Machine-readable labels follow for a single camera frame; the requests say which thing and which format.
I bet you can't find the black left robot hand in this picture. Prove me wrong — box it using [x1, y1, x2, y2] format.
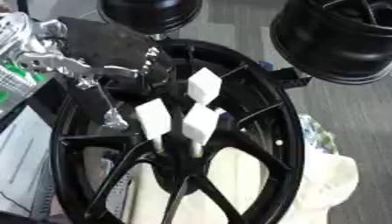
[53, 16, 175, 131]

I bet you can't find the black wheel rim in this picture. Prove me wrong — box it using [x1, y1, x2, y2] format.
[269, 0, 392, 86]
[94, 0, 206, 36]

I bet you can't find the black spoked wheel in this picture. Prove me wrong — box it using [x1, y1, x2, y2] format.
[49, 38, 306, 224]

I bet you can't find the pale grey flat board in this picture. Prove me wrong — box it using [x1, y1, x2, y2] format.
[0, 106, 59, 218]

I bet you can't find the black wheel stand bracket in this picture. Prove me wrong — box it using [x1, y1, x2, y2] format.
[264, 66, 314, 89]

